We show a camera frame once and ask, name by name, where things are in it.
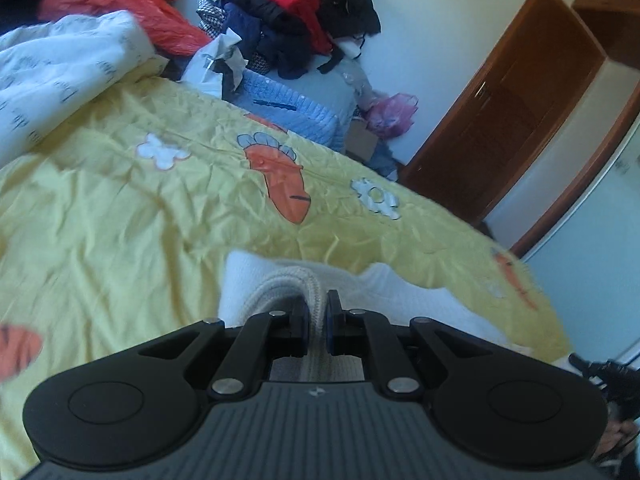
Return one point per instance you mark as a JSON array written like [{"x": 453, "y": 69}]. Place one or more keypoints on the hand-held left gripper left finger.
[{"x": 300, "y": 332}]

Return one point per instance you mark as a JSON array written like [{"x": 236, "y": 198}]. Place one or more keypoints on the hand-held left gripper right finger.
[{"x": 331, "y": 322}]

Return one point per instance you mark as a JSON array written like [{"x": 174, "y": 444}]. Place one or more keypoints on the white knit sweater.
[{"x": 250, "y": 280}]

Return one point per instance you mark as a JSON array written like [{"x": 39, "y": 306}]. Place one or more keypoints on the white flower decal wardrobe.
[{"x": 595, "y": 270}]

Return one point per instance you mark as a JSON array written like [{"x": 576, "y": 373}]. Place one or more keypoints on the cardboard box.
[{"x": 361, "y": 140}]

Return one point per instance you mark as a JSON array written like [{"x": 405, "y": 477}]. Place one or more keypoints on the yellow carrot print bedsheet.
[{"x": 125, "y": 220}]

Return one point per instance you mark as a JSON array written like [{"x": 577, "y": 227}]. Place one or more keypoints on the pink plastic bag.
[{"x": 392, "y": 115}]

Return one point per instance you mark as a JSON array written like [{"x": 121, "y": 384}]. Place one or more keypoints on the light blue knit sweater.
[{"x": 295, "y": 105}]

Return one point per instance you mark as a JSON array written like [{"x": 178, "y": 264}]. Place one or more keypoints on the grey cloth bundle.
[{"x": 335, "y": 85}]

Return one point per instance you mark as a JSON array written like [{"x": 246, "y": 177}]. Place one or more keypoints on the white garment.
[{"x": 347, "y": 47}]

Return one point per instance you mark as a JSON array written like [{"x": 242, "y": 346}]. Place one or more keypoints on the brown wooden door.
[{"x": 510, "y": 110}]

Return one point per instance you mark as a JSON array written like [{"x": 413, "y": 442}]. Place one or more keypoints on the white grey plastic bag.
[{"x": 210, "y": 65}]

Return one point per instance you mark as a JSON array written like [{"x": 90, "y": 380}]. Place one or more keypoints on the navy jacket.
[{"x": 270, "y": 35}]

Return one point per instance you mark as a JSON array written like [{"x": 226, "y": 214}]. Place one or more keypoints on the white printed blanket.
[{"x": 60, "y": 75}]

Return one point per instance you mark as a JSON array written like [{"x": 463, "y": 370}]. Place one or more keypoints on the red plastic bag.
[{"x": 140, "y": 0}]

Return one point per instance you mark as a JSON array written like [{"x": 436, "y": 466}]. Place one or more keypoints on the wooden door frame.
[{"x": 575, "y": 170}]

